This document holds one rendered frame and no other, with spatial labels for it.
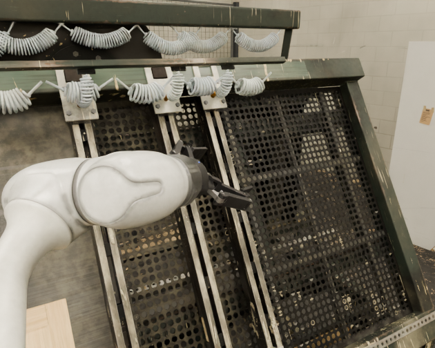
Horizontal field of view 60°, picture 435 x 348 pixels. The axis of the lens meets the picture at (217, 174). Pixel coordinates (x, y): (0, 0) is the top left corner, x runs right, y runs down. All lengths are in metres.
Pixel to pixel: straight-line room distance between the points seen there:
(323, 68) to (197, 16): 0.66
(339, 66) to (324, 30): 4.59
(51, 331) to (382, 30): 5.51
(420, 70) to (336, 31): 2.39
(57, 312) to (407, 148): 3.75
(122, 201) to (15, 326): 0.17
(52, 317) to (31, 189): 0.72
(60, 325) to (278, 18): 1.79
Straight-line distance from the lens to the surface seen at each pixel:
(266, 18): 2.20
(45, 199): 0.57
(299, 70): 1.73
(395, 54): 5.89
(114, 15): 1.85
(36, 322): 1.25
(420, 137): 4.28
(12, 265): 0.54
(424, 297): 1.99
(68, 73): 1.32
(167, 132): 1.35
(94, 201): 0.48
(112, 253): 1.21
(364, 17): 6.15
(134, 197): 0.47
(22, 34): 1.85
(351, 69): 1.95
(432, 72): 4.20
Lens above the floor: 2.01
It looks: 19 degrees down
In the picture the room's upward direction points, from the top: straight up
